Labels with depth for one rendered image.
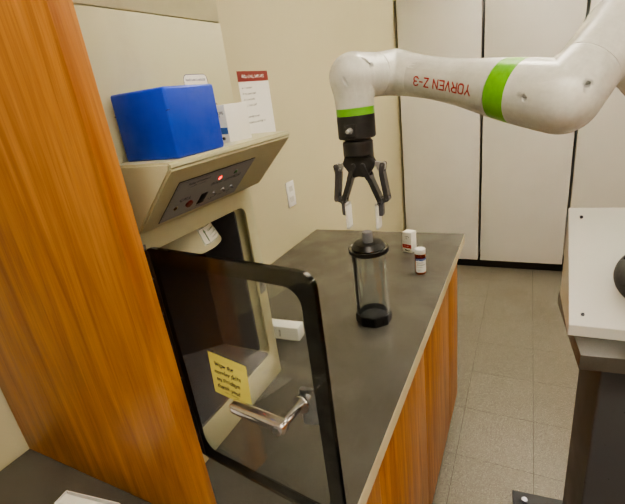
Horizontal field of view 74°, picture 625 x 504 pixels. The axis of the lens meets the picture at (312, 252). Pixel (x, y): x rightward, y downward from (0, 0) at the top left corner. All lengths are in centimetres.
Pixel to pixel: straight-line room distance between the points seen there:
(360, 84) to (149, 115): 54
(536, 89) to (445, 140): 277
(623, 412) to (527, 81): 85
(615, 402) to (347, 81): 101
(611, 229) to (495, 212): 241
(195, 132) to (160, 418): 41
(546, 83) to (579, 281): 57
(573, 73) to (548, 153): 274
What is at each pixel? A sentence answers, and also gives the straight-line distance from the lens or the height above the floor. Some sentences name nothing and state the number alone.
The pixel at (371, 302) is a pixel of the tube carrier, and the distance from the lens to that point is 115.
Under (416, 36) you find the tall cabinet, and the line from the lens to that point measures 360.
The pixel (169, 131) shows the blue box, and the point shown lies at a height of 155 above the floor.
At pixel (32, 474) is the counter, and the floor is 94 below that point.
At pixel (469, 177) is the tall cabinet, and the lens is 361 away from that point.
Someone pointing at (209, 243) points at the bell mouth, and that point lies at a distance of 82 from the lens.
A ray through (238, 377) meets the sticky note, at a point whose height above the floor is 121.
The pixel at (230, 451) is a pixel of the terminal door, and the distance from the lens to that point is 77.
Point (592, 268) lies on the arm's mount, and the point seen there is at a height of 108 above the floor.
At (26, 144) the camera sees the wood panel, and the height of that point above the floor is 155.
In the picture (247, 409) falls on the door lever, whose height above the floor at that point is 121.
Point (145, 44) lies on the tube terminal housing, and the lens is 74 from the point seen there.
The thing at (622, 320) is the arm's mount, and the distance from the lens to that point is 122.
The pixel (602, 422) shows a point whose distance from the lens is 135.
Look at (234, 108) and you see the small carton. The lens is 74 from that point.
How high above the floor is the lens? 157
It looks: 21 degrees down
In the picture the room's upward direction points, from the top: 8 degrees counter-clockwise
